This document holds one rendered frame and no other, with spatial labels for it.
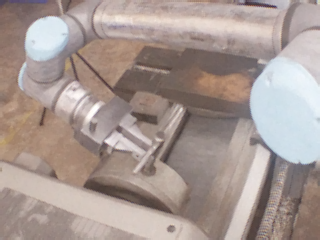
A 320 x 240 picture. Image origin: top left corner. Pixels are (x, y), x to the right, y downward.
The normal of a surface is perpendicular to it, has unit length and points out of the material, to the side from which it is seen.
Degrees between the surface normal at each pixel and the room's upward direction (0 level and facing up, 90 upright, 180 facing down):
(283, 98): 89
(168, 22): 59
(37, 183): 0
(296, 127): 88
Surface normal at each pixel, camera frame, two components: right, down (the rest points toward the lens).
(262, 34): -0.68, 0.15
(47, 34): 0.16, -0.47
